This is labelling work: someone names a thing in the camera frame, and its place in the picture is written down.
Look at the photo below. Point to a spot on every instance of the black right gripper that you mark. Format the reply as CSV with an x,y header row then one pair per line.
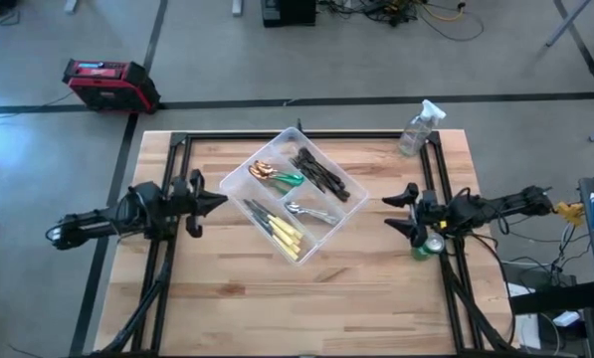
x,y
433,211

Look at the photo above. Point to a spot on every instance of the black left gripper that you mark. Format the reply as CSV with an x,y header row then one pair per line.
x,y
184,199

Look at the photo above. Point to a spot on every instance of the clear plastic compartment tray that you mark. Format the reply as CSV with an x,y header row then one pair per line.
x,y
247,194

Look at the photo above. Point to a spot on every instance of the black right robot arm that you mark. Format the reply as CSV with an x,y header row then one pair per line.
x,y
500,206

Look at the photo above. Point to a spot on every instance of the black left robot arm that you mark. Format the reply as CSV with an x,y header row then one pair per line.
x,y
102,221

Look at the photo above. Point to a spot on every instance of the green soda can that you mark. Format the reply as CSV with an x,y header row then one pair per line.
x,y
432,246

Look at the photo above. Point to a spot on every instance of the clear spray bottle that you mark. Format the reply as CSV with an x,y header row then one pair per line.
x,y
418,129

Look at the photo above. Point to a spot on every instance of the red tool case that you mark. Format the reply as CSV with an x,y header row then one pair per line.
x,y
110,84

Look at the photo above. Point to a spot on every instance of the yellow plug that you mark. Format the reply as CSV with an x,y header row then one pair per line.
x,y
569,211

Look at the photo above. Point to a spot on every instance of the black side cart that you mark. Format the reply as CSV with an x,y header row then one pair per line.
x,y
587,214

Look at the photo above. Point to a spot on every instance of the white power adapter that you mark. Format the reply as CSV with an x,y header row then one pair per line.
x,y
566,318

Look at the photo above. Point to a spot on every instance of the black computer tower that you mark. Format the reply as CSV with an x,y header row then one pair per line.
x,y
289,12

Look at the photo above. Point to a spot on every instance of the white legged robot desk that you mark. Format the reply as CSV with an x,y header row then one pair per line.
x,y
70,5

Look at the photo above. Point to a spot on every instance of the white table grey legs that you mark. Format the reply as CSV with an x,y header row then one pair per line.
x,y
567,22

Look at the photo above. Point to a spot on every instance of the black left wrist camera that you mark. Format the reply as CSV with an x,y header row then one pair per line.
x,y
194,228

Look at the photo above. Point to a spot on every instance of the black corner bracket plate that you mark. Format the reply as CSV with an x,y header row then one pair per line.
x,y
177,139

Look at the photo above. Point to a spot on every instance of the black table frame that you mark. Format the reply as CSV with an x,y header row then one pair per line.
x,y
152,278

